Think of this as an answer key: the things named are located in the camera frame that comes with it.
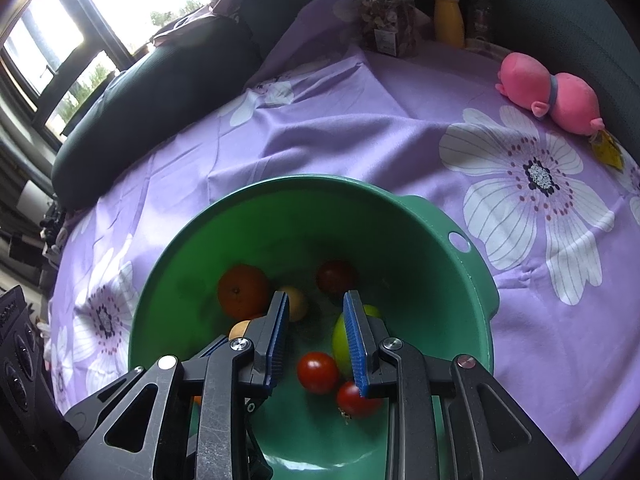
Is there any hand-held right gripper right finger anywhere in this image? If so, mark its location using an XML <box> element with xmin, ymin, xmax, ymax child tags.
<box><xmin>342</xmin><ymin>290</ymin><xmax>576</xmax><ymax>480</ymax></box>

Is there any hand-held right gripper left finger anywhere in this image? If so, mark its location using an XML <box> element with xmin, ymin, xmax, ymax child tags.
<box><xmin>62</xmin><ymin>290</ymin><xmax>291</xmax><ymax>480</ymax></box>

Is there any orange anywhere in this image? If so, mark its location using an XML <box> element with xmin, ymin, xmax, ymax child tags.
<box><xmin>217</xmin><ymin>264</ymin><xmax>272</xmax><ymax>322</ymax></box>

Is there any yellow lemon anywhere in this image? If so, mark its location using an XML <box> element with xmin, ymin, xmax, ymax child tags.
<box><xmin>277</xmin><ymin>286</ymin><xmax>308</xmax><ymax>322</ymax></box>

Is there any clear box of dried flowers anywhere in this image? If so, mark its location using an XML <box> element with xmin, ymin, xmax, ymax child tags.
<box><xmin>352</xmin><ymin>0</ymin><xmax>423</xmax><ymax>58</ymax></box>

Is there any dark red plum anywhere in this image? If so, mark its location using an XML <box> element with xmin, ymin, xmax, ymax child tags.
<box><xmin>316</xmin><ymin>260</ymin><xmax>360</xmax><ymax>298</ymax></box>

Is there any yellow paper tag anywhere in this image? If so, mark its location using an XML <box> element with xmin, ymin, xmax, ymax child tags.
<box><xmin>589</xmin><ymin>130</ymin><xmax>625</xmax><ymax>170</ymax></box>

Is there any purple floral bed sheet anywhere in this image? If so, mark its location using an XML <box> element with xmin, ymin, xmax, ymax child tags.
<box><xmin>47</xmin><ymin>0</ymin><xmax>640</xmax><ymax>478</ymax></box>

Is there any yellow-green apple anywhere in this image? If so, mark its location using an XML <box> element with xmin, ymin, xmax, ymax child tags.
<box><xmin>332</xmin><ymin>304</ymin><xmax>383</xmax><ymax>381</ymax></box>

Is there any green plastic bowl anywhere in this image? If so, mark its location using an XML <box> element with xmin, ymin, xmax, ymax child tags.
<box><xmin>127</xmin><ymin>174</ymin><xmax>501</xmax><ymax>480</ymax></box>

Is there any pink plush toy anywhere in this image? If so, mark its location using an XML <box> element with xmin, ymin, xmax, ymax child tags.
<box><xmin>495</xmin><ymin>51</ymin><xmax>603</xmax><ymax>136</ymax></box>

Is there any dark jar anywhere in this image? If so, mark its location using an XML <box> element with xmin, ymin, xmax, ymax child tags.
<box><xmin>466</xmin><ymin>0</ymin><xmax>496</xmax><ymax>48</ymax></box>

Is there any yellow bottle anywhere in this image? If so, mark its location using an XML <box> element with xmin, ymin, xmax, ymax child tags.
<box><xmin>432</xmin><ymin>0</ymin><xmax>467</xmax><ymax>48</ymax></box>

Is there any dark grey sofa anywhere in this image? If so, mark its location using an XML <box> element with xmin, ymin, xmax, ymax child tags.
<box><xmin>50</xmin><ymin>0</ymin><xmax>640</xmax><ymax>211</ymax></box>

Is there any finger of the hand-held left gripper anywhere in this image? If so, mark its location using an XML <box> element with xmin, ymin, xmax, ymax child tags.
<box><xmin>182</xmin><ymin>336</ymin><xmax>230</xmax><ymax>363</ymax></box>

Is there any red tomato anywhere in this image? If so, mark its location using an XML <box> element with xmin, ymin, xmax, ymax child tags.
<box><xmin>336</xmin><ymin>381</ymin><xmax>383</xmax><ymax>420</ymax></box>
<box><xmin>297</xmin><ymin>351</ymin><xmax>341</xmax><ymax>395</ymax></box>

